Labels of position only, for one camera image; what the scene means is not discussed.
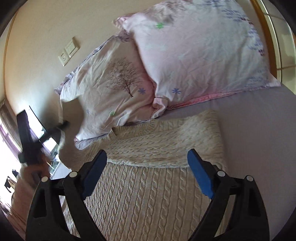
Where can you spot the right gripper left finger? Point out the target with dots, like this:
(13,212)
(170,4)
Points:
(46,220)

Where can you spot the person's left hand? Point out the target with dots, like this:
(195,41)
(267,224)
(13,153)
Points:
(34,173)

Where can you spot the pink pillow with tree print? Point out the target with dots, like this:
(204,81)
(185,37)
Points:
(113,88)

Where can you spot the lavender bed sheet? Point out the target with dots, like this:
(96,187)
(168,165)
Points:
(258,135)

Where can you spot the beige cable-knit sweater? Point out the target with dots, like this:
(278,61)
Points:
(147,190)

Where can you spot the white wall socket plate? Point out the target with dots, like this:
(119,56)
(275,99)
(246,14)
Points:
(63,57)

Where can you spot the wooden headboard frame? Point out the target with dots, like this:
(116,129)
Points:
(280,42)

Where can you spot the dark monitor screen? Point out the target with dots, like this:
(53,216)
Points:
(38,127)

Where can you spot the pink pillow with floral print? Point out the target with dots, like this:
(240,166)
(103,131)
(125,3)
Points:
(195,51)

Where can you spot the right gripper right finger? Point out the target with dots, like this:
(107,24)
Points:
(236,210)

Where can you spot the white wall switch plate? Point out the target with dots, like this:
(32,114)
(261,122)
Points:
(72,47)

